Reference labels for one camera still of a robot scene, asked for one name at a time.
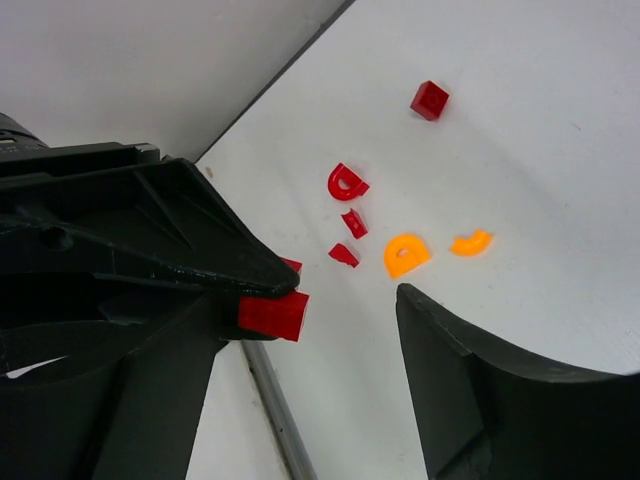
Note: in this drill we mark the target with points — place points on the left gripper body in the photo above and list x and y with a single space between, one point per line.
87 209

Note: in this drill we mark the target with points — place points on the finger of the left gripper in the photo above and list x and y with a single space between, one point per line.
205 245

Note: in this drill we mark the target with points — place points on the red slope lego piece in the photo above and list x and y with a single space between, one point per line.
355 223

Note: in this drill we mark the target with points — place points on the red round lego piece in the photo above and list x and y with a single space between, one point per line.
344 184

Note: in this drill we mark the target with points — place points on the red lego near front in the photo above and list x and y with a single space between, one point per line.
342 254

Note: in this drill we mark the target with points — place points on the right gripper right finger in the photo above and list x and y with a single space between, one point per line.
488 409

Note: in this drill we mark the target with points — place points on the orange arch lego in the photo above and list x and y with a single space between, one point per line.
473 245

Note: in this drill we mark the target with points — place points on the red cross lego piece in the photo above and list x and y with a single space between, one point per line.
272 313

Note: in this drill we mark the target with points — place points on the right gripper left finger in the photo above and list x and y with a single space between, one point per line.
119 399

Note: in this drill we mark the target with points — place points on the red curved lego brick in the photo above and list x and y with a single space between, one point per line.
429 101

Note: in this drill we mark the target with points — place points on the orange curved lego piece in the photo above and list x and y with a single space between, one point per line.
404 253

